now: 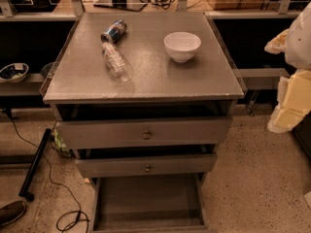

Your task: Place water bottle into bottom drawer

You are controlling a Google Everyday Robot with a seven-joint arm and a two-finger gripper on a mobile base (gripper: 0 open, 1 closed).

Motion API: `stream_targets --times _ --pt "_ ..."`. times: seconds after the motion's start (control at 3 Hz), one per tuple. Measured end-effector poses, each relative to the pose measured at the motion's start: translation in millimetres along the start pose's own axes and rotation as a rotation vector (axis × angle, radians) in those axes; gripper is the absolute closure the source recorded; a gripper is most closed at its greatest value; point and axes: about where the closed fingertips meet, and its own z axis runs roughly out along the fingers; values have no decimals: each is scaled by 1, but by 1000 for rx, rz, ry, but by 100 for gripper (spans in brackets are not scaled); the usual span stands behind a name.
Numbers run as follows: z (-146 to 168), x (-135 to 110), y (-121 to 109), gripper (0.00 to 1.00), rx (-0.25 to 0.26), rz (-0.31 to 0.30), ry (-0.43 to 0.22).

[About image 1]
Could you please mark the grey top drawer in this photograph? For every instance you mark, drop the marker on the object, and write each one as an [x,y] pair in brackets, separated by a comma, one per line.
[102,134]

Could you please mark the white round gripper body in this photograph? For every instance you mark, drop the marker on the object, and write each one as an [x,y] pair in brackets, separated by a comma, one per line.
[301,44]

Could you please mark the green patterned bag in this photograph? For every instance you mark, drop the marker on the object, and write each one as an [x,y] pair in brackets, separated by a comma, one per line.
[59,145]

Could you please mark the black monitor stand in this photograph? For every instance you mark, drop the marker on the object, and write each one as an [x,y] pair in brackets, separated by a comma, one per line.
[127,5]

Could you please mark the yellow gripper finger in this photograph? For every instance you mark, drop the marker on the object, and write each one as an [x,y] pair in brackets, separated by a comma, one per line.
[278,43]
[294,102]

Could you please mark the black bar on floor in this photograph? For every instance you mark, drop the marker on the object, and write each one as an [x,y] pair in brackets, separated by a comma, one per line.
[24,191]

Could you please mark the blue silver soda can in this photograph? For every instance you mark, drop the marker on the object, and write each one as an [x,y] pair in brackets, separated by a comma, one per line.
[114,32]

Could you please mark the dark shoe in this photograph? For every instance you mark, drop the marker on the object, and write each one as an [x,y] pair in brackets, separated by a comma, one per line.
[12,212]

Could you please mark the grey middle drawer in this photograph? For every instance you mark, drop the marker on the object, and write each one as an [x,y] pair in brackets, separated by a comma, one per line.
[145,166]

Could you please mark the bowl with dark contents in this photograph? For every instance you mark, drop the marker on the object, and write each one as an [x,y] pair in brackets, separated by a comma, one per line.
[14,73]

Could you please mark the grey open bottom drawer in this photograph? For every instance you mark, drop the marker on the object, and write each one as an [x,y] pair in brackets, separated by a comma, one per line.
[152,204]

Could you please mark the white ceramic bowl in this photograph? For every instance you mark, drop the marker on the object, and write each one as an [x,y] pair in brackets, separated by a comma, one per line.
[181,46]

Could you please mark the clear plastic water bottle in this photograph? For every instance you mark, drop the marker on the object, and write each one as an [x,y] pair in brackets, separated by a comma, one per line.
[118,66]

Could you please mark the grey three-drawer cabinet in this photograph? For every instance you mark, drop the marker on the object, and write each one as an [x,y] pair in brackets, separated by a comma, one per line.
[81,88]

